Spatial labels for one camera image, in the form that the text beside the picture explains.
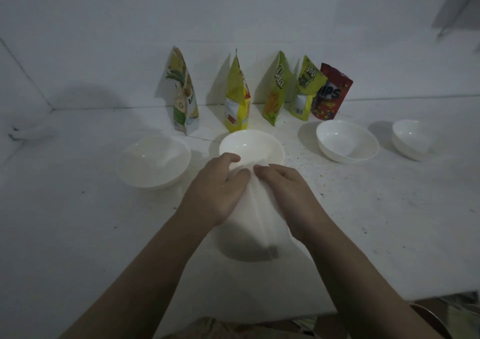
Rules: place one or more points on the jackfruit chips bag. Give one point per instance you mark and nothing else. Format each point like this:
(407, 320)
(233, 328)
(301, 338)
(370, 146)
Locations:
(183, 102)

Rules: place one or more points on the person's right forearm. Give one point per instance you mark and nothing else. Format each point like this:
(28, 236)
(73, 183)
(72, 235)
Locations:
(360, 290)

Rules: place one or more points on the person's right hand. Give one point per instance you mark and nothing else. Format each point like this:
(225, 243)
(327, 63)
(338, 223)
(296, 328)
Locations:
(296, 203)

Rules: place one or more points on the small yellow-green snack bag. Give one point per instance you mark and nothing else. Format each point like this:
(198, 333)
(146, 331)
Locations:
(305, 87)

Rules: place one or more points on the yellow snack bag red label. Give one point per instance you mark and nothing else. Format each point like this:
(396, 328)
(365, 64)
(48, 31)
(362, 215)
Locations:
(237, 98)

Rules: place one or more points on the person's left forearm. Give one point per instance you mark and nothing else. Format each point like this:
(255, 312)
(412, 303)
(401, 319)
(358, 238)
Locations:
(142, 282)

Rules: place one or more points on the tall green snack bag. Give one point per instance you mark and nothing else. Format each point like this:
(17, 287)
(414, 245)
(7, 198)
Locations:
(276, 91)

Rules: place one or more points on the small white bowl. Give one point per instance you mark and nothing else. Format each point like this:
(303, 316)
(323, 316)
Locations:
(251, 145)
(412, 138)
(153, 162)
(347, 140)

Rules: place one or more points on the person's left hand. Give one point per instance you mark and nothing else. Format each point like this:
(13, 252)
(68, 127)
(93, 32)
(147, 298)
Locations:
(213, 192)

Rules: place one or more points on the white paper towel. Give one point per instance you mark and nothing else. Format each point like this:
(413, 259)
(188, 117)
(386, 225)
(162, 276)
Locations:
(258, 215)

